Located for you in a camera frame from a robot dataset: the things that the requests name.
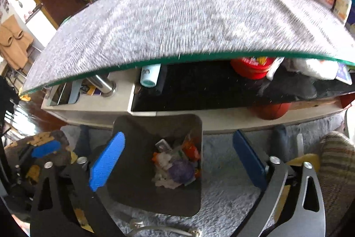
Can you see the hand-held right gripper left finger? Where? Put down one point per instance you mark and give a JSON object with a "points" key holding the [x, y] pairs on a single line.
{"points": [[106, 162]]}

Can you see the red cartoon tin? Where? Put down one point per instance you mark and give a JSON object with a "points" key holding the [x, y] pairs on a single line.
{"points": [[251, 67]]}

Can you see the white plastic bags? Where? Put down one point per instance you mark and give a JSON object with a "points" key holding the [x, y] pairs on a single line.
{"points": [[313, 68]]}

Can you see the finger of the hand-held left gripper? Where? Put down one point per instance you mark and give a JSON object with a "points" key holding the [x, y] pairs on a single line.
{"points": [[45, 148]]}

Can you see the striped knitted blanket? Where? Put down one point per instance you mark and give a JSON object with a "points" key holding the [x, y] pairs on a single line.
{"points": [[339, 167]]}

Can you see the white spray bottle teal cap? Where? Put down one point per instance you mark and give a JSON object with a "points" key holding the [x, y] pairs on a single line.
{"points": [[149, 74]]}

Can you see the purple card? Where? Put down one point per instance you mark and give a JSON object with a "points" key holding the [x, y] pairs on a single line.
{"points": [[344, 74]]}

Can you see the framed tablet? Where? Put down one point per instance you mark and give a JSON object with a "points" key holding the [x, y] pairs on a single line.
{"points": [[62, 94]]}

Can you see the orange basketball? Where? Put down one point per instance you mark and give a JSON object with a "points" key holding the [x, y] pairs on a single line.
{"points": [[271, 111]]}

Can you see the brown coat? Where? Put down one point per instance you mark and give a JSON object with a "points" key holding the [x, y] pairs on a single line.
{"points": [[12, 42]]}

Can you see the grey plastic bin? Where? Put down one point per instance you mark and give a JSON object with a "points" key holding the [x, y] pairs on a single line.
{"points": [[130, 170]]}

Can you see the orange paper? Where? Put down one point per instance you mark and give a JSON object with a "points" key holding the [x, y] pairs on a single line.
{"points": [[156, 157]]}

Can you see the grey fluffy rug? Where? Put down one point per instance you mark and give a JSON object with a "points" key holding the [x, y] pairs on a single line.
{"points": [[222, 151]]}

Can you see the person's left foot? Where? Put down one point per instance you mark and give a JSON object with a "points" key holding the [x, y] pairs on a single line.
{"points": [[83, 137]]}

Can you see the small printed card box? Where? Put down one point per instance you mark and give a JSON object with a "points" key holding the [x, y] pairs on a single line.
{"points": [[163, 145]]}

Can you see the red gold paper decoration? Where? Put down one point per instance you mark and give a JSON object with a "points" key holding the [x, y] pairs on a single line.
{"points": [[191, 149]]}

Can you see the metal table leg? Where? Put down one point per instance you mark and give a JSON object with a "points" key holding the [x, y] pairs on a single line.
{"points": [[104, 84]]}

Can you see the purple bowl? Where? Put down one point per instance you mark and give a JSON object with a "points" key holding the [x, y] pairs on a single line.
{"points": [[181, 169]]}

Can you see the grey table mat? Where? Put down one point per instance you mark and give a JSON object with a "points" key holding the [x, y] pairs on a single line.
{"points": [[180, 12]]}

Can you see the white coffee table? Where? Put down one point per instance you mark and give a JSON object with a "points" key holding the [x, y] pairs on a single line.
{"points": [[91, 107]]}

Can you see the cream snack box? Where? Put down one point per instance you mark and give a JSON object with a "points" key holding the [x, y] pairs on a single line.
{"points": [[341, 5]]}

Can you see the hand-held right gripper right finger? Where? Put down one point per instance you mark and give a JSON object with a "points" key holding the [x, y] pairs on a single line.
{"points": [[249, 159]]}

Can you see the brown yellow patterned cushion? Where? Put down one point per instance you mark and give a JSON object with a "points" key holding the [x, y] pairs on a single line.
{"points": [[59, 139]]}

